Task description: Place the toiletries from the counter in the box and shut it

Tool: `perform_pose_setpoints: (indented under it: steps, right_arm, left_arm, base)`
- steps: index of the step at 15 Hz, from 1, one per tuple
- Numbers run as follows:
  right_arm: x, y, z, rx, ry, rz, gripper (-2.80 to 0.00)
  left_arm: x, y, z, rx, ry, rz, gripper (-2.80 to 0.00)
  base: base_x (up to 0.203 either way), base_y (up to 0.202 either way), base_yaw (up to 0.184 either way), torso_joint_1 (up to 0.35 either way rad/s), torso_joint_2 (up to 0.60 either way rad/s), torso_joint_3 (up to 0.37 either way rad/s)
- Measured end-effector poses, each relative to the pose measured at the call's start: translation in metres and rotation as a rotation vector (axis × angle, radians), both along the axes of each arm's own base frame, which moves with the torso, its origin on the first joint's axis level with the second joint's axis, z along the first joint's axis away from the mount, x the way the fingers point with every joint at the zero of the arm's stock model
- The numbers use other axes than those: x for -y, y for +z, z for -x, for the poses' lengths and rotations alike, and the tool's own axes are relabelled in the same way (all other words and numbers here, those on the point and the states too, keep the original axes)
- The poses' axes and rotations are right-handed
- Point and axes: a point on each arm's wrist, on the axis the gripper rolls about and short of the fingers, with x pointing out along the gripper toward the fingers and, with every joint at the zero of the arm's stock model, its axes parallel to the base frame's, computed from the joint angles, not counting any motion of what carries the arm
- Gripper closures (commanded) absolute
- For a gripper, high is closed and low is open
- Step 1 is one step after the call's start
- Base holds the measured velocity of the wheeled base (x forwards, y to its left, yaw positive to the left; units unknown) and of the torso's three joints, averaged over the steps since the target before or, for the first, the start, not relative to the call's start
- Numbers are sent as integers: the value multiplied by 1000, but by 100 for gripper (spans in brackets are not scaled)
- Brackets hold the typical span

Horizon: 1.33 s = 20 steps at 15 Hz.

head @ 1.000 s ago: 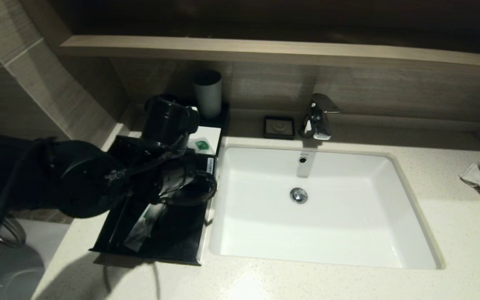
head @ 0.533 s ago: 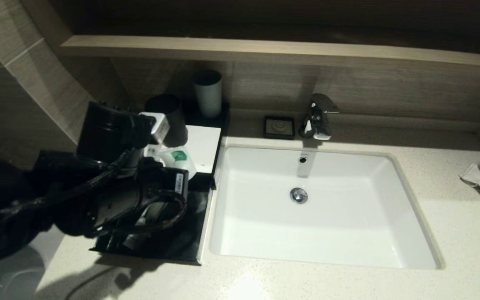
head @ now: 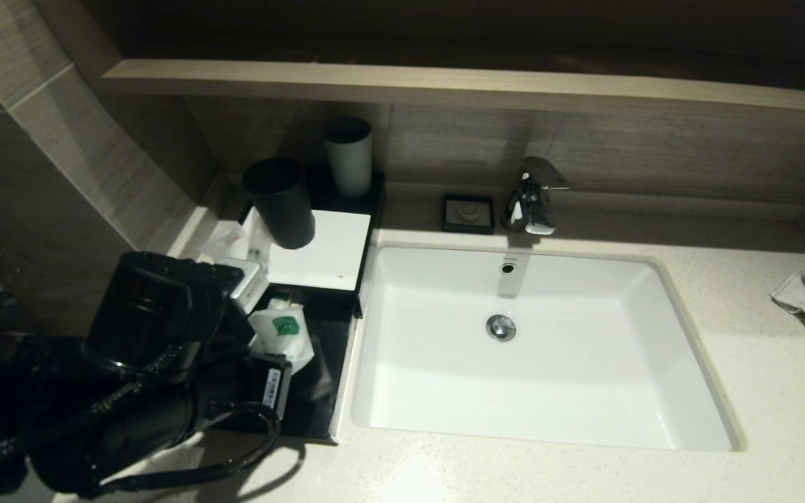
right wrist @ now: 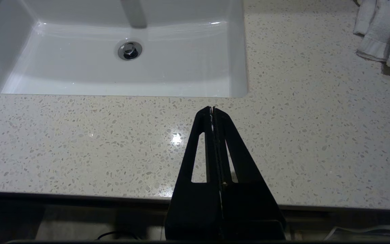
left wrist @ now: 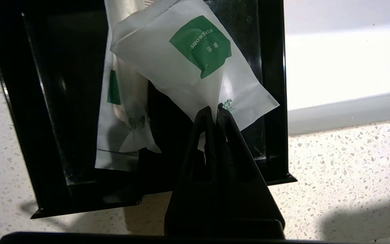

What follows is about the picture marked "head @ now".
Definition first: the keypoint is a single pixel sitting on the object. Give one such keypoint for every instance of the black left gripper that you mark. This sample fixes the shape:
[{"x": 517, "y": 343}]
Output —
[{"x": 151, "y": 314}]

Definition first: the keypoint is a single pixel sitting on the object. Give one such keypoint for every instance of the small green-label white packet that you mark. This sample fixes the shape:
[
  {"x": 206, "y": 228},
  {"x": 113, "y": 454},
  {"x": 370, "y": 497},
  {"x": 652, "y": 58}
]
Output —
[{"x": 284, "y": 335}]

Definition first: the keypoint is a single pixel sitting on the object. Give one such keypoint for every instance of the black box drawer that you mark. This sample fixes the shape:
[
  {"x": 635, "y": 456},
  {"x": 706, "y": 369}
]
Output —
[{"x": 322, "y": 398}]

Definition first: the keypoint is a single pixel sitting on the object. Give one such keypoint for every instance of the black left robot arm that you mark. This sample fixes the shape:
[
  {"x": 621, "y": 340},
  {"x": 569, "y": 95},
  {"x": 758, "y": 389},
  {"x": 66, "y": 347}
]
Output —
[{"x": 137, "y": 426}]

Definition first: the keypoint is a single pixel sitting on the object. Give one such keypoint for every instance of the crumpled clear packet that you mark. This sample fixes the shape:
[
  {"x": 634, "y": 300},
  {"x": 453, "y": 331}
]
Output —
[{"x": 228, "y": 241}]

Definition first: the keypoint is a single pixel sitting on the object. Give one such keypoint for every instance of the black cup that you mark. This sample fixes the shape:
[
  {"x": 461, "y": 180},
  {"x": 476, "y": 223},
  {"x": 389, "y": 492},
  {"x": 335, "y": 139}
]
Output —
[{"x": 280, "y": 206}]

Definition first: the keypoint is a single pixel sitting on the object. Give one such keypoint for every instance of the grey cup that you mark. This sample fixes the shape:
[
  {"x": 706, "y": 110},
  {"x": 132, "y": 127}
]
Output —
[{"x": 349, "y": 161}]

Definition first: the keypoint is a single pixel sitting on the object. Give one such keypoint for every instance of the black square soap dish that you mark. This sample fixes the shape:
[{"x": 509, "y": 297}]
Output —
[{"x": 468, "y": 214}]

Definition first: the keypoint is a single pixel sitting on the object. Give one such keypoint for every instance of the chrome sink drain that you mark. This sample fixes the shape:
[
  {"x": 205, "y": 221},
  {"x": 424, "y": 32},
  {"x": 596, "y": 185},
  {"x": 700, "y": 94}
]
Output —
[{"x": 500, "y": 327}]

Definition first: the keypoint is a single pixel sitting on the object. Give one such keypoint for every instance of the chrome sink faucet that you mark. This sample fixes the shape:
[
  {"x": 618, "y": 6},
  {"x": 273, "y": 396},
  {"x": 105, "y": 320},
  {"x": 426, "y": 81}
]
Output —
[{"x": 532, "y": 199}]

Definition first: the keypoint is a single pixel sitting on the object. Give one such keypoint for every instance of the white rectangular sink basin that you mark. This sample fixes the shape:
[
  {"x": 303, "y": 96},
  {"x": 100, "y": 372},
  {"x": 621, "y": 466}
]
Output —
[{"x": 549, "y": 377}]

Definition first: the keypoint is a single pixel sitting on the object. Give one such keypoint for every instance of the wooden wall shelf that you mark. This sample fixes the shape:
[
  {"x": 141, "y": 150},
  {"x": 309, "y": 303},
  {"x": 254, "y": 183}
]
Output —
[{"x": 444, "y": 84}]

